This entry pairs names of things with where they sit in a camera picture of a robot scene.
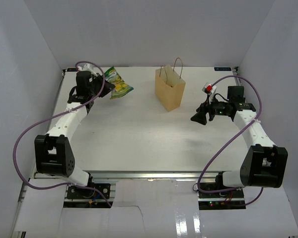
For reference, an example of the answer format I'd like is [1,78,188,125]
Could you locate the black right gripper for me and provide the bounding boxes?
[191,95,231,125]

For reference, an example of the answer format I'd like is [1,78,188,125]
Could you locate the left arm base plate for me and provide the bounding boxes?
[66,183,111,200]

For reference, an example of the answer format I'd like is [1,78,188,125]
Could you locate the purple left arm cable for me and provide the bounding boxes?
[13,60,114,206]

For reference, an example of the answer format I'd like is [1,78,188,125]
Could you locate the brown paper bag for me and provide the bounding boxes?
[155,57,186,112]

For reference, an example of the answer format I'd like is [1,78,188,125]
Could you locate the green Fox's candy bag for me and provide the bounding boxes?
[105,66,134,99]

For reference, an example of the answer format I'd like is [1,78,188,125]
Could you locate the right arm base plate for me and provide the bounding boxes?
[198,183,244,202]

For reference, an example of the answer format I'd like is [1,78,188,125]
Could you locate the aluminium front rail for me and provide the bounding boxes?
[18,158,273,206]

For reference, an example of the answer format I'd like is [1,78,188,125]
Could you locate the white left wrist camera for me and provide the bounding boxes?
[76,63,98,75]

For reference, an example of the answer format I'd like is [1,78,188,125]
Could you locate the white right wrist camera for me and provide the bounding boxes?
[202,82,217,102]

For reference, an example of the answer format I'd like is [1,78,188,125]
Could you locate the blue label right corner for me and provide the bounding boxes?
[214,67,231,71]

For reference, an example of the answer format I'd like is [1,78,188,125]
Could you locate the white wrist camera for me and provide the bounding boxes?
[76,63,98,75]
[202,82,217,102]

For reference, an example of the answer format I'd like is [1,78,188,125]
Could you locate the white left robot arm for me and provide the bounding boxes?
[34,71,114,198]

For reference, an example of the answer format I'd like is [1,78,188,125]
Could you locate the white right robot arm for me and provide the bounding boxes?
[191,85,288,198]

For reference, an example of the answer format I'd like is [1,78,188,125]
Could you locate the blue label left corner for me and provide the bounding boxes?
[66,68,77,72]

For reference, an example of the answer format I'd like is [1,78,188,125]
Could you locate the blue label corner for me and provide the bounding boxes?
[66,68,77,72]
[214,67,231,71]

